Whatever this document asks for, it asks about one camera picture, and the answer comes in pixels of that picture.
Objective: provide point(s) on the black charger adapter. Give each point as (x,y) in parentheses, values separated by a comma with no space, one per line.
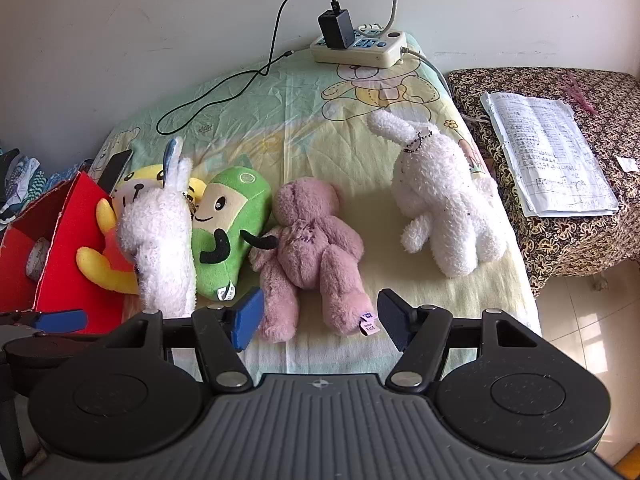
(336,30)

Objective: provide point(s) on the red cardboard box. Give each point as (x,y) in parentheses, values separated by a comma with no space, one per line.
(75,220)

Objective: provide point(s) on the pink teddy bear plush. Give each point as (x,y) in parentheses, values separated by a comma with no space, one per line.
(305,240)

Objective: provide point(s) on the black smartphone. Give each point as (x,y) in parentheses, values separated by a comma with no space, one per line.
(115,170)

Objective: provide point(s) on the large white rabbit plush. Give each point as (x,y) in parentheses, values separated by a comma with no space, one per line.
(440,200)

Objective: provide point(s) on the pile of folded clothes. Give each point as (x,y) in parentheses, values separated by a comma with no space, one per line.
(20,185)

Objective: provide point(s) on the yellow tiger plush toy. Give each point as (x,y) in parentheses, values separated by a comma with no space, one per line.
(95,262)

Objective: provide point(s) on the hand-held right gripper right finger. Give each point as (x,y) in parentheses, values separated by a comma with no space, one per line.
(392,322)

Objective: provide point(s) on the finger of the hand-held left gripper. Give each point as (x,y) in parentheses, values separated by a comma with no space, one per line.
(62,321)

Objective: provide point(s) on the green cartoon plush toy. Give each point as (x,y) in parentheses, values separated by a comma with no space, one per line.
(230,220)

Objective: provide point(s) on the cartoon bear bed sheet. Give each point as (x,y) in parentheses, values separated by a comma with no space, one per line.
(310,125)

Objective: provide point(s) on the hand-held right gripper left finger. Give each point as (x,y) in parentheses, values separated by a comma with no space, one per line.
(247,320)

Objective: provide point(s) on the stack of printed papers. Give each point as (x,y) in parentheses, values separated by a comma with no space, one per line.
(545,155)

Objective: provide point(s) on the pink plastic object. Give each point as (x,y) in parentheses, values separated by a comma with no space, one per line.
(577,92)

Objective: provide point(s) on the blue floral cloth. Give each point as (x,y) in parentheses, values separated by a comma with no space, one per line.
(67,177)

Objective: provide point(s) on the brown floral covered table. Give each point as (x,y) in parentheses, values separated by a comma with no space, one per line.
(550,240)

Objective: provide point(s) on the small rabbit plush plaid ears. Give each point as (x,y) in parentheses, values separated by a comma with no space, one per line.
(160,240)

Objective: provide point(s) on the small white paper slip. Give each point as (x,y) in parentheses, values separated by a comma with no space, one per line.
(625,163)

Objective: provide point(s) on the white power strip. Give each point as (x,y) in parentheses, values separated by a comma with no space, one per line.
(375,50)

